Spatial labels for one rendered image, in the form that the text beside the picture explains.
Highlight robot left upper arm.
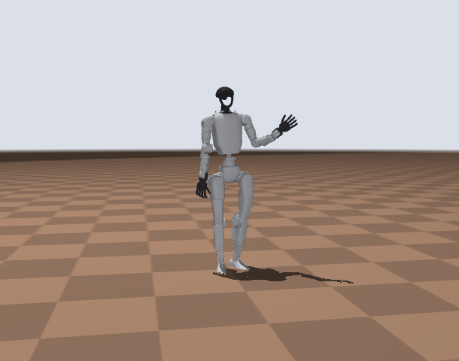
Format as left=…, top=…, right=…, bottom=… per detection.
left=240, top=114, right=262, bottom=147

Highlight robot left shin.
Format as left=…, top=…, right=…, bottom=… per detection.
left=232, top=220, right=248, bottom=262

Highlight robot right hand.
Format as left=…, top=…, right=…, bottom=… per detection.
left=196, top=172, right=211, bottom=198

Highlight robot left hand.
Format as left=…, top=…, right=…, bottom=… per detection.
left=272, top=114, right=298, bottom=138

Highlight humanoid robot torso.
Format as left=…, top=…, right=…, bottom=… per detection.
left=211, top=110, right=242, bottom=183

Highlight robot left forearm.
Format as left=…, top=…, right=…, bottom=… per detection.
left=260, top=129, right=281, bottom=146

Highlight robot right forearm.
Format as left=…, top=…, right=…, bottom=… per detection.
left=199, top=144, right=210, bottom=179

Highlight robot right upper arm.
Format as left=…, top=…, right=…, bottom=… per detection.
left=201, top=116, right=214, bottom=153

